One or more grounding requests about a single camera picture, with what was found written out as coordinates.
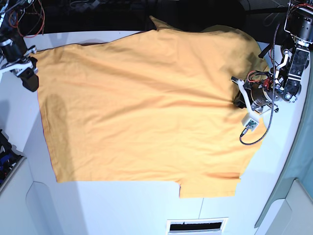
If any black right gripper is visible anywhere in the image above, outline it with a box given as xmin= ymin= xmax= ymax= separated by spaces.
xmin=0 ymin=45 xmax=39 ymax=92

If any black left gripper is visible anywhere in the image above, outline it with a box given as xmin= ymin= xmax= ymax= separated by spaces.
xmin=233 ymin=82 xmax=273 ymax=113

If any yellow t-shirt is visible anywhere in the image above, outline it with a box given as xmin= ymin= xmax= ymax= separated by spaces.
xmin=35 ymin=19 xmax=268 ymax=198

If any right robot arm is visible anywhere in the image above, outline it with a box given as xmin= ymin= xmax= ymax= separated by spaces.
xmin=0 ymin=0 xmax=39 ymax=92

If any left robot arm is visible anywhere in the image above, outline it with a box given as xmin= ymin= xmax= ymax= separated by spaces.
xmin=243 ymin=0 xmax=313 ymax=114

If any bin with blue black items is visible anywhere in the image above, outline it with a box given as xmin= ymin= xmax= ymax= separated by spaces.
xmin=0 ymin=129 xmax=24 ymax=187

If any white vent grille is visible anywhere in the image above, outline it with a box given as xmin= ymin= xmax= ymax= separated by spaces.
xmin=166 ymin=217 xmax=228 ymax=235

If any braided cable left arm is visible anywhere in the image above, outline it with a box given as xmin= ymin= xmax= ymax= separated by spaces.
xmin=239 ymin=23 xmax=281 ymax=147

